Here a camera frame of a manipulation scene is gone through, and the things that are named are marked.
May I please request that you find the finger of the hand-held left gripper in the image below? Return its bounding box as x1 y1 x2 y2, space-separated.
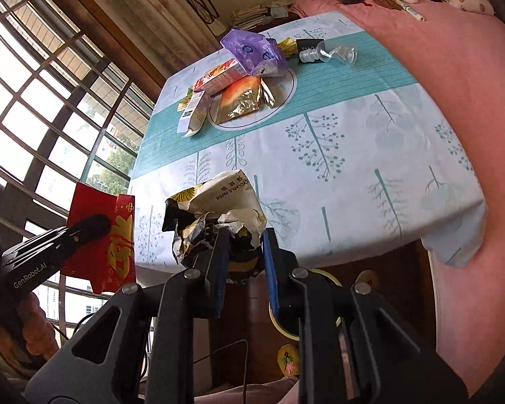
46 214 112 262

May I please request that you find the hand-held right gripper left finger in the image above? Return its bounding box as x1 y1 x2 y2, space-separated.
23 227 232 404

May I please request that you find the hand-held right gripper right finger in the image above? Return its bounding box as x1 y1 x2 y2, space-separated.
262 227 472 404

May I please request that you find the red gold paper envelope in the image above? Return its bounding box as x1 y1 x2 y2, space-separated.
61 182 137 295

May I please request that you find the blue bin with yellow rim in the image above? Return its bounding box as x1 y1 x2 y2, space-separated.
267 267 346 339

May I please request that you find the yellow black paper bag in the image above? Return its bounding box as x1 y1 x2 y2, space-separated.
162 169 268 284

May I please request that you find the person's left hand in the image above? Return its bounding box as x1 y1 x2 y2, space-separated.
19 292 60 358

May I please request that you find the yellow embroidered slipper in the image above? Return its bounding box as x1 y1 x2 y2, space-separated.
277 343 300 377
356 270 379 293

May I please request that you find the tree printed tablecloth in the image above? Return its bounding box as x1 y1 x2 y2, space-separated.
128 10 489 272

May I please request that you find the metal window grille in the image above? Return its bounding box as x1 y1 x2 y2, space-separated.
0 0 156 346

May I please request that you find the small white carton box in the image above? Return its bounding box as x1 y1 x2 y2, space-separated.
177 91 214 137

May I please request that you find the small yellow wrapper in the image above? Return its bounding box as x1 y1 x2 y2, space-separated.
177 88 195 112

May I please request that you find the gold foil snack bag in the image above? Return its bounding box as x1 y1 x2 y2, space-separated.
214 76 276 126

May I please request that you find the red snack box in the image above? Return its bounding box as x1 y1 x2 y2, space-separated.
192 60 249 93

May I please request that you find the crushed clear plastic bottle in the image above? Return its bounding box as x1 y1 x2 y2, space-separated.
297 45 358 67

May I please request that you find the purple plastic bag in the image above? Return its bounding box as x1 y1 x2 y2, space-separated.
220 28 288 77

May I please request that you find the black packet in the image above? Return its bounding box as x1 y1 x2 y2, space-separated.
292 40 323 64

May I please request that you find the beige curtain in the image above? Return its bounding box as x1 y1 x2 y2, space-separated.
109 0 222 66

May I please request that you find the stack of papers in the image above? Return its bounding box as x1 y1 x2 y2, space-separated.
229 2 293 30

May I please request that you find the pink bed sheet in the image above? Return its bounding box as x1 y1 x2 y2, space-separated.
292 0 505 396

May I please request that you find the white rolled paper tube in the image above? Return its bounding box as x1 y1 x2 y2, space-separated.
398 1 426 24

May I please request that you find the black cable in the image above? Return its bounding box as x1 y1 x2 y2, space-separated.
194 339 251 404

